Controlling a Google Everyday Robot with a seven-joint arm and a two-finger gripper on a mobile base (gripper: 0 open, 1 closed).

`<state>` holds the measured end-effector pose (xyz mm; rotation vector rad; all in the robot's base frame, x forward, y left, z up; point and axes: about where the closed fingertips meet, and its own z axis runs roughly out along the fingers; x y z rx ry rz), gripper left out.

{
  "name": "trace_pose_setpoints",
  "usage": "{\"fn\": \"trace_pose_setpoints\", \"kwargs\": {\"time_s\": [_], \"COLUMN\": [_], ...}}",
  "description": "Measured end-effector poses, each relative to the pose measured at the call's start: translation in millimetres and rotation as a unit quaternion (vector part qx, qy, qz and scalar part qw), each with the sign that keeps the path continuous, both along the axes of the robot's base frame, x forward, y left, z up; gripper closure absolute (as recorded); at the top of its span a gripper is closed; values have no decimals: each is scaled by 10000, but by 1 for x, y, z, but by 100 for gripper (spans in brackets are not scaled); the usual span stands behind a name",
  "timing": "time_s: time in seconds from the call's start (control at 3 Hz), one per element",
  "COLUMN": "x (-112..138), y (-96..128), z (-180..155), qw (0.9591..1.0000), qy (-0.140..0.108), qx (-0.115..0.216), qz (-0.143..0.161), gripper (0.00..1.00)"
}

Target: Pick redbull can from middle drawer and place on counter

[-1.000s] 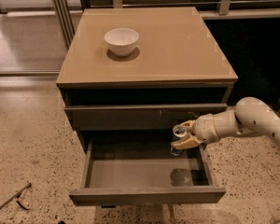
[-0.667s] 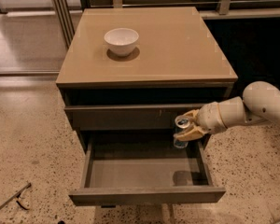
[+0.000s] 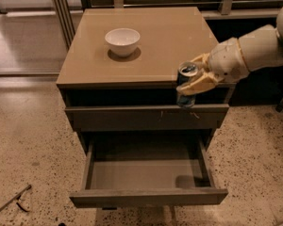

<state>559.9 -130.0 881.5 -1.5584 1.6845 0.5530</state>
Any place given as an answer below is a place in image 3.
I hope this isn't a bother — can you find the grey drawer cabinet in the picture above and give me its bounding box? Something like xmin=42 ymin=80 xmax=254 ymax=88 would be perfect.
xmin=57 ymin=7 xmax=234 ymax=148

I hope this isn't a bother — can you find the white ceramic bowl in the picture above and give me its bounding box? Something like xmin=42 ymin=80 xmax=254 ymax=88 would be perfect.
xmin=105 ymin=28 xmax=141 ymax=57

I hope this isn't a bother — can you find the redbull can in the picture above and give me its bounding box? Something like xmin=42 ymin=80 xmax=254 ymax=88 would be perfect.
xmin=176 ymin=61 xmax=198 ymax=107

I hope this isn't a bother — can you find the closed grey top drawer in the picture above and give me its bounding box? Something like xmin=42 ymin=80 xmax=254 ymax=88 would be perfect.
xmin=65 ymin=104 xmax=229 ymax=132

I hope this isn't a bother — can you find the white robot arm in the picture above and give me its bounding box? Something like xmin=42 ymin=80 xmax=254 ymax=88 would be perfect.
xmin=176 ymin=8 xmax=283 ymax=96

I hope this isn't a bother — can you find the metal rod on floor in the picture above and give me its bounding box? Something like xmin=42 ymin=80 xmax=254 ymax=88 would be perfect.
xmin=0 ymin=185 xmax=32 ymax=213

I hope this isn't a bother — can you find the open middle drawer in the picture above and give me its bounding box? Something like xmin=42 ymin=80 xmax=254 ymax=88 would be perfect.
xmin=70 ymin=143 xmax=228 ymax=209

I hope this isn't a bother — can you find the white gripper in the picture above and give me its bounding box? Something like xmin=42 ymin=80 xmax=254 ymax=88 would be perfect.
xmin=176 ymin=38 xmax=249 ymax=96

